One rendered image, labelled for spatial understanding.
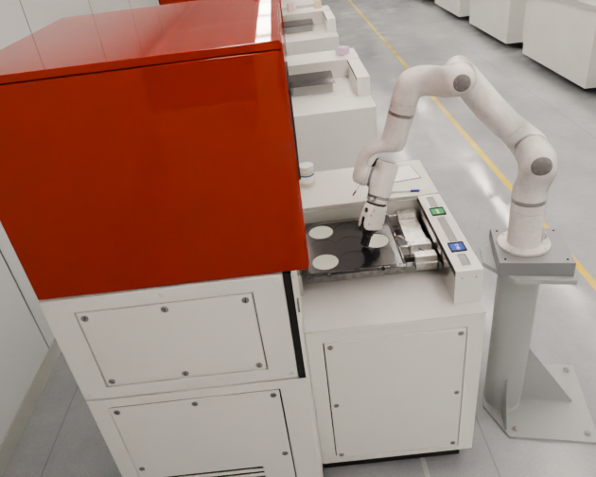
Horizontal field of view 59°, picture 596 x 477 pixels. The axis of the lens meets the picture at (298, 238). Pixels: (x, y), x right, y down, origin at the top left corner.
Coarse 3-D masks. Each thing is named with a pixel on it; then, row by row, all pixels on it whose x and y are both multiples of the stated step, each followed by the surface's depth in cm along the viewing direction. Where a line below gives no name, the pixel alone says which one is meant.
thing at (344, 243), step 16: (320, 224) 223; (336, 224) 221; (352, 224) 220; (384, 224) 217; (320, 240) 212; (336, 240) 211; (352, 240) 210; (336, 256) 201; (352, 256) 200; (368, 256) 199; (384, 256) 198; (320, 272) 194
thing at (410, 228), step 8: (400, 224) 219; (408, 224) 219; (416, 224) 218; (408, 232) 214; (416, 232) 213; (408, 240) 208; (408, 248) 207; (416, 264) 195; (424, 264) 195; (432, 264) 195
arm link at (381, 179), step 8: (384, 160) 194; (376, 168) 194; (384, 168) 191; (392, 168) 191; (376, 176) 193; (384, 176) 192; (392, 176) 193; (368, 184) 195; (376, 184) 194; (384, 184) 193; (392, 184) 194; (368, 192) 197; (376, 192) 194; (384, 192) 194
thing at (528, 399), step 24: (504, 288) 206; (528, 288) 201; (504, 312) 211; (528, 312) 208; (504, 336) 217; (528, 336) 216; (504, 360) 223; (528, 360) 229; (504, 384) 230; (528, 384) 237; (552, 384) 234; (576, 384) 246; (504, 408) 232; (528, 408) 238; (552, 408) 237; (576, 408) 235; (504, 432) 230; (528, 432) 228; (552, 432) 227; (576, 432) 225
